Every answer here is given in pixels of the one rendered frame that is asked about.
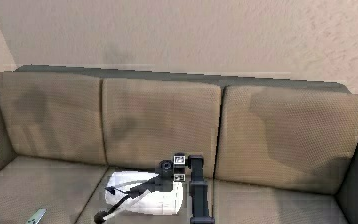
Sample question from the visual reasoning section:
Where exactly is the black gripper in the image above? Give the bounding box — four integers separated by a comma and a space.
93, 159, 175, 224

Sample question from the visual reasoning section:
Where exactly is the beige grey sofa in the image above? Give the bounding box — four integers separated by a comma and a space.
0, 64, 358, 224

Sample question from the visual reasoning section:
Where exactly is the grey remote control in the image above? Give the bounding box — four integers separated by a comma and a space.
25, 208, 47, 224

